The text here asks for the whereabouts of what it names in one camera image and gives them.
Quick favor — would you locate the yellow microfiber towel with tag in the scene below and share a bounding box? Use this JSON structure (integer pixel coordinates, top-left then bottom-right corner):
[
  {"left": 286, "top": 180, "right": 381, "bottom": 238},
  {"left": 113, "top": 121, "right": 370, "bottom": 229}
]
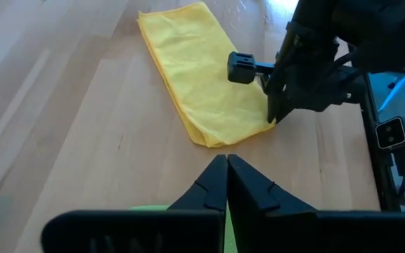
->
[{"left": 136, "top": 1, "right": 277, "bottom": 149}]

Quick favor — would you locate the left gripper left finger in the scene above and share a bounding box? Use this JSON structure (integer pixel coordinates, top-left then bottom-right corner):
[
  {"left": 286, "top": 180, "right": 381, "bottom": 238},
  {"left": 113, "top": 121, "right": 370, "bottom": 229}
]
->
[{"left": 40, "top": 154, "right": 229, "bottom": 253}]

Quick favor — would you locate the small table camera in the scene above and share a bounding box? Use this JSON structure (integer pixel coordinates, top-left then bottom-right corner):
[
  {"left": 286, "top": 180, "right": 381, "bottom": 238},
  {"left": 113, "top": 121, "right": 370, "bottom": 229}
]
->
[{"left": 375, "top": 116, "right": 405, "bottom": 151}]

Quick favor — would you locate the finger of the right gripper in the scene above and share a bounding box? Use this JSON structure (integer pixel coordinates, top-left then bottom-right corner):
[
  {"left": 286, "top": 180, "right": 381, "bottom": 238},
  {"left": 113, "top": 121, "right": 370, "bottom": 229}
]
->
[
  {"left": 276, "top": 101, "right": 295, "bottom": 122},
  {"left": 266, "top": 91, "right": 277, "bottom": 123}
]

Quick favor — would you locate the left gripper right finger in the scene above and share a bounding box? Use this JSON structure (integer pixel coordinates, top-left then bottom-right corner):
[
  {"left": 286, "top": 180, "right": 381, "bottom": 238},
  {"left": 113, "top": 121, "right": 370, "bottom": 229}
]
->
[{"left": 227, "top": 154, "right": 405, "bottom": 253}]

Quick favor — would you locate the green microfiber towel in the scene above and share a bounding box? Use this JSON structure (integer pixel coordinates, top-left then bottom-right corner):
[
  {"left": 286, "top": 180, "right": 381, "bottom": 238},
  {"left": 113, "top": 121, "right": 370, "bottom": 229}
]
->
[{"left": 129, "top": 205, "right": 239, "bottom": 253}]

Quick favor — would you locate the black aluminium table frame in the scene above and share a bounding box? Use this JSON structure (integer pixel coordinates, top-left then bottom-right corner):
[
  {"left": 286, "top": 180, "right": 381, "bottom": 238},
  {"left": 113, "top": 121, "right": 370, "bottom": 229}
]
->
[{"left": 359, "top": 72, "right": 404, "bottom": 212}]

